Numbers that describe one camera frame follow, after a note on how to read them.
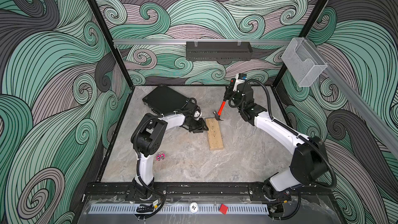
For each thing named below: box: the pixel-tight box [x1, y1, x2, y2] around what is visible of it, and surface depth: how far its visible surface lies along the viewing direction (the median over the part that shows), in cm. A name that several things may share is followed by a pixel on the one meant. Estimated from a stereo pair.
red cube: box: [219, 203, 229, 215], surface depth 70 cm
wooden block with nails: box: [205, 117, 224, 151], surface depth 91 cm
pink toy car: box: [155, 151, 166, 161], surface depth 85 cm
